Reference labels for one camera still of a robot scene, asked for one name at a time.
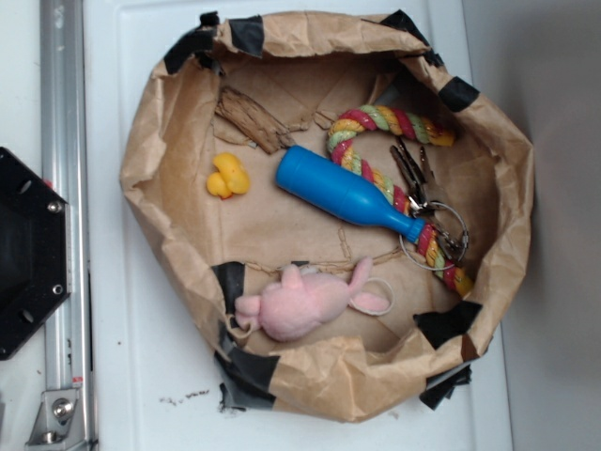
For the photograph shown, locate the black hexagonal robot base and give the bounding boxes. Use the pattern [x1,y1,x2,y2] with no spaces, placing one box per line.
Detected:
[1,148,69,361]

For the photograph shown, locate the brown paper bag bin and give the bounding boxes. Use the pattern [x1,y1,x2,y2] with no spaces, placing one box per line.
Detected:
[120,11,533,422]

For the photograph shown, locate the pink plush mouse toy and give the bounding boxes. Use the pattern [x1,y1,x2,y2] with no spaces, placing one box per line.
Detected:
[235,257,394,342]

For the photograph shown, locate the aluminium extrusion rail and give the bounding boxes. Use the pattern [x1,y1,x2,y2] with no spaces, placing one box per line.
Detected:
[40,1,98,450]

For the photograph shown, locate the metal corner bracket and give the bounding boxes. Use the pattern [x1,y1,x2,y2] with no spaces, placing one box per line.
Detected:
[24,388,85,450]

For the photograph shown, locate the metal keys on ring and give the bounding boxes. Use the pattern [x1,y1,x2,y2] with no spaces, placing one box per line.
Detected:
[390,136,470,271]

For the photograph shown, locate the multicolour rope toy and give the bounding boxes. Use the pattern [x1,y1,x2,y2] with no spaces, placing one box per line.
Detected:
[327,104,473,297]

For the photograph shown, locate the brown wood chip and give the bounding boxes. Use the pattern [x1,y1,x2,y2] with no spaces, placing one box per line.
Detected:
[215,86,296,154]

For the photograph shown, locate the blue plastic bottle toy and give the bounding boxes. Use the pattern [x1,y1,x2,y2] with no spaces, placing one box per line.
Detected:
[275,146,425,243]

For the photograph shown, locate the yellow rubber duck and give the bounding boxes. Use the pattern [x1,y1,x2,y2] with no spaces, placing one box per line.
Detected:
[206,152,251,199]

